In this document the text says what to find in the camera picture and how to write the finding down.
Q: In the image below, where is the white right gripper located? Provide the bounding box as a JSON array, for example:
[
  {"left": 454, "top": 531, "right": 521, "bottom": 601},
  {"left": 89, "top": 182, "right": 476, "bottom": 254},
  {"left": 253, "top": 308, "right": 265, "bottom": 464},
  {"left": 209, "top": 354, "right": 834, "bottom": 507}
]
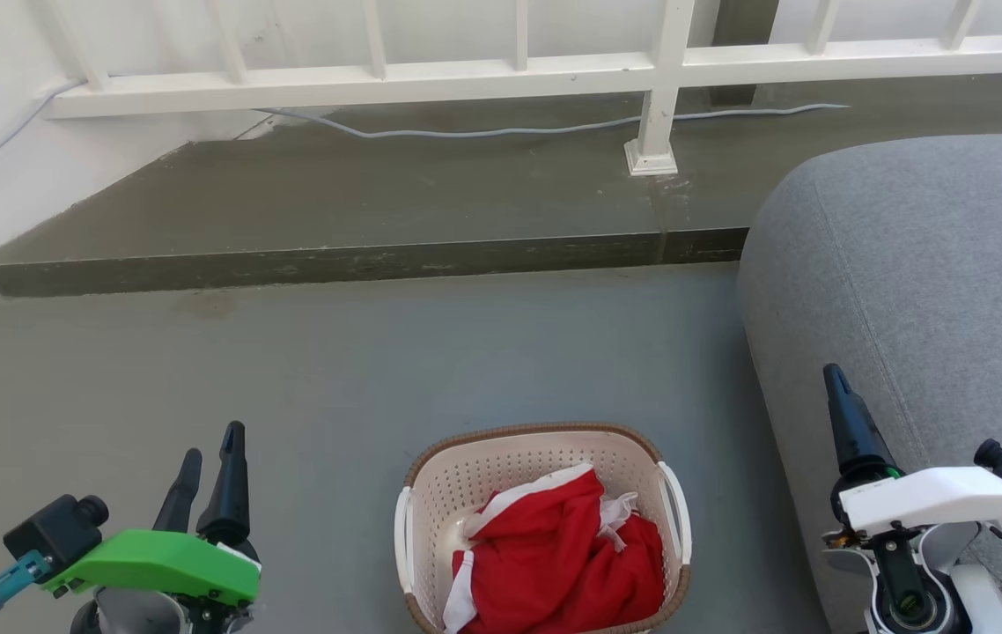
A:
[{"left": 822, "top": 363, "right": 1002, "bottom": 538}]

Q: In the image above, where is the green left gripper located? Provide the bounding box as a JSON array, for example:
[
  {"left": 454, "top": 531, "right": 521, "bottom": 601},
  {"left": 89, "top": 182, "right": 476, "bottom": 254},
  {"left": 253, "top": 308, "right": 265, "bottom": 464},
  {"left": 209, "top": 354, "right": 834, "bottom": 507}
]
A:
[{"left": 43, "top": 421, "right": 262, "bottom": 610}]

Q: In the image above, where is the red garment with white trim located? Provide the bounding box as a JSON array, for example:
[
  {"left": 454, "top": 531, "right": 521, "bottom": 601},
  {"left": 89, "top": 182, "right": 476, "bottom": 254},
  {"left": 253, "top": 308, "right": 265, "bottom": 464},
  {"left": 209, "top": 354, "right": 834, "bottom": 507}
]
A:
[{"left": 444, "top": 464, "right": 667, "bottom": 634}]

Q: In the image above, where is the grey fabric sofa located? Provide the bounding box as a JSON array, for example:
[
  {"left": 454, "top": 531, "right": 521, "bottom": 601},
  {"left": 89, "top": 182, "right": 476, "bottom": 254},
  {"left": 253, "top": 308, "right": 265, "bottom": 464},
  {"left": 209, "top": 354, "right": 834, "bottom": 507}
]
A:
[{"left": 737, "top": 132, "right": 1002, "bottom": 634}]

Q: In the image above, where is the white perforated laundry basket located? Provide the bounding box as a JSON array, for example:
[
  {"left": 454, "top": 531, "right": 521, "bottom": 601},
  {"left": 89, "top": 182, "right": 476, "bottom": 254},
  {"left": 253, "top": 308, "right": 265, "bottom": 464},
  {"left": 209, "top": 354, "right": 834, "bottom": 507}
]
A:
[{"left": 394, "top": 423, "right": 694, "bottom": 634}]

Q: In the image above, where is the dark grey pillar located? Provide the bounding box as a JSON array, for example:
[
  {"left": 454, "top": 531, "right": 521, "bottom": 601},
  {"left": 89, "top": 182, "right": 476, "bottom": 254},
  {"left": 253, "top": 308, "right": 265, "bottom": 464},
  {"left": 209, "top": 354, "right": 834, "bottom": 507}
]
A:
[{"left": 711, "top": 0, "right": 779, "bottom": 108}]

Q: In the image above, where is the white railing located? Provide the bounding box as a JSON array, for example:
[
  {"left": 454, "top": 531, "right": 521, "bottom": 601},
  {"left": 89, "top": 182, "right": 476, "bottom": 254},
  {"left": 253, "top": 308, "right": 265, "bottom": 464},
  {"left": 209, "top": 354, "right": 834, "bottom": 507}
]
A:
[{"left": 30, "top": 0, "right": 1002, "bottom": 177}]

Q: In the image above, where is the light grey floor cable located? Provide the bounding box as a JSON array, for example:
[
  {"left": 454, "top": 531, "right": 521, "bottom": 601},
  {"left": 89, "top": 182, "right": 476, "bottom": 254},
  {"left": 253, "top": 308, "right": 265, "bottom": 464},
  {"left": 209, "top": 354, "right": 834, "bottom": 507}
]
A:
[{"left": 0, "top": 79, "right": 850, "bottom": 190}]

